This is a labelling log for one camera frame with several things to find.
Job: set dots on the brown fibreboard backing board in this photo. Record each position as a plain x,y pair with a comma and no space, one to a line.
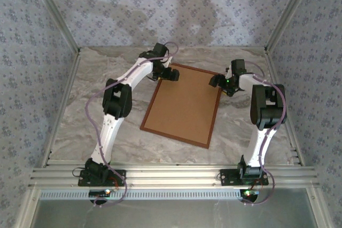
184,105

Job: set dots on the brown wooden picture frame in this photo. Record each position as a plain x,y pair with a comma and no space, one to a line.
174,137

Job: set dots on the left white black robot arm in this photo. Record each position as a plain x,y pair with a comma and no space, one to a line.
107,137

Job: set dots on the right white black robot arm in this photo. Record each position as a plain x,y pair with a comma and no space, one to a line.
257,145

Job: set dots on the grey metal sheet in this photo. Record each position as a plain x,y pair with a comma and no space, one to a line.
173,214

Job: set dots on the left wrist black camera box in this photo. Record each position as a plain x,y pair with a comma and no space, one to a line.
173,75

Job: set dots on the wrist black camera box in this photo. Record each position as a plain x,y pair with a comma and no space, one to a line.
173,75
216,80

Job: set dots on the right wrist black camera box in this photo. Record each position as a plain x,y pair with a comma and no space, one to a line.
216,80

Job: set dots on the aluminium table side rail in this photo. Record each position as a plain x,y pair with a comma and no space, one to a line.
293,137
70,78

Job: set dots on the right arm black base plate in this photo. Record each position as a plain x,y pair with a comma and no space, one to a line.
227,178

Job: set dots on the aluminium corner post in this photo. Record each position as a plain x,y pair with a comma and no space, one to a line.
56,11
289,11

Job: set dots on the aluminium mounting rail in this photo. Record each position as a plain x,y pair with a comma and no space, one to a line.
173,174

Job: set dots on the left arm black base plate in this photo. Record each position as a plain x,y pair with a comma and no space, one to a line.
85,182

